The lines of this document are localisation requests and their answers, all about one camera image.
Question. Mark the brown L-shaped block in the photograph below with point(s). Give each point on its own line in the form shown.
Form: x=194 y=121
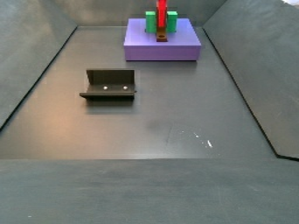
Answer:
x=160 y=34

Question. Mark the green block left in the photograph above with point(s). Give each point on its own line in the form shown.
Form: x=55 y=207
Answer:
x=150 y=22

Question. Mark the purple base board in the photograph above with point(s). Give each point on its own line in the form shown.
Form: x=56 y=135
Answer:
x=142 y=47

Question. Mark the black angle bracket holder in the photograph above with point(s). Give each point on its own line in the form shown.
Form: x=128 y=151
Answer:
x=110 y=83

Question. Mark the green block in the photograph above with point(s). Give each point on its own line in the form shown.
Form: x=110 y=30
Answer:
x=171 y=21
x=150 y=22

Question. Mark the green block right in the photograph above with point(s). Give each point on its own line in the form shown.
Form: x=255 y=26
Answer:
x=171 y=21

